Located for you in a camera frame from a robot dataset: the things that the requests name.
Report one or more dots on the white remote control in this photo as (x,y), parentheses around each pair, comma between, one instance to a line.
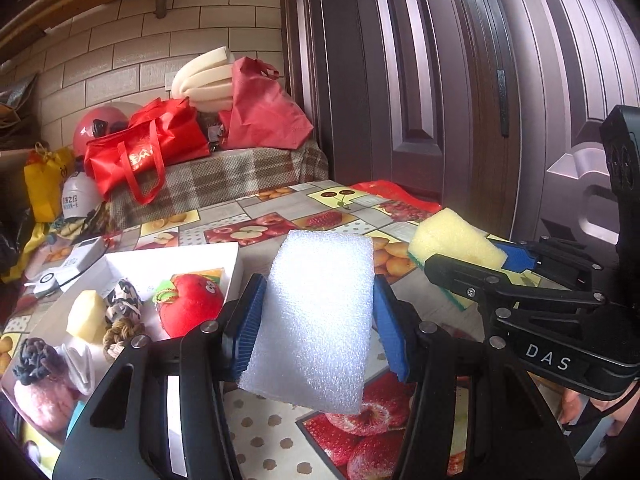
(82,252)

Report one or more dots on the fruit printed tablecloth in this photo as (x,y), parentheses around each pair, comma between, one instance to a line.
(280,440)

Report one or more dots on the small teal item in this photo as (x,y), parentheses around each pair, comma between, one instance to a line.
(75,417)

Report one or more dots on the dark red fabric bag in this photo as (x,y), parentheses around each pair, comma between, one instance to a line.
(260,110)

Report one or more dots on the rolled white foam sheet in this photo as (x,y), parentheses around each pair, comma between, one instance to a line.
(205,80)

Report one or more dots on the brown plaid blanket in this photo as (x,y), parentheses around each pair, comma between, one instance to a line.
(225,175)

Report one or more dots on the pink plush toy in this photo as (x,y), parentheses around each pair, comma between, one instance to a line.
(40,402)

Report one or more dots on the yellow shopping bag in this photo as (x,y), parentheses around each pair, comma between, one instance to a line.
(45,185)

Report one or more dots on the brown door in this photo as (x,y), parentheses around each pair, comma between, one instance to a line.
(400,85)

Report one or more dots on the large yellow sponge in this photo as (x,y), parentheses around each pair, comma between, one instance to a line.
(450,237)

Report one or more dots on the person's right hand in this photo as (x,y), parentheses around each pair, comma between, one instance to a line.
(570,407)

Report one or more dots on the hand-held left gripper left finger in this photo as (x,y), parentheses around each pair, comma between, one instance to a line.
(247,320)

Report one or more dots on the red apple plush toy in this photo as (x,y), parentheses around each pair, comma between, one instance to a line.
(190,307)

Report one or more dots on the white foam block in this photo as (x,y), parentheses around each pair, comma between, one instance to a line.
(315,320)

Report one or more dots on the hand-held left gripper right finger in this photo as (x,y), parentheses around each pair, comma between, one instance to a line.
(390,330)

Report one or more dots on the bright red tote bag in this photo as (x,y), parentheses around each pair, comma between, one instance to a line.
(150,145)

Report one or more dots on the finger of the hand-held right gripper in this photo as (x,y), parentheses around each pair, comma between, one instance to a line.
(465,280)
(520,256)

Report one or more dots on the black plastic bag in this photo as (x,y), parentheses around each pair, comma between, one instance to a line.
(10,245)

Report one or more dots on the red printed gift bag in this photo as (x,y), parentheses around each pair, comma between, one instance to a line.
(395,200)

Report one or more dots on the dark hair scrunchie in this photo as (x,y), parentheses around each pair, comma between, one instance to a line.
(35,360)

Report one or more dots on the white cardboard box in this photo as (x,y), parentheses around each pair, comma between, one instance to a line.
(150,265)

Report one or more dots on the white helmet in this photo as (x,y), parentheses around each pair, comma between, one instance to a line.
(80,197)

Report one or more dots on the white cloth piece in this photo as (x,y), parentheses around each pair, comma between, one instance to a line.
(80,367)

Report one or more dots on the small pale yellow sponge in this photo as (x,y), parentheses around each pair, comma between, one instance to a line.
(85,317)

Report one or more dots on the red helmet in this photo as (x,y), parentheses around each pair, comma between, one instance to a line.
(97,122)

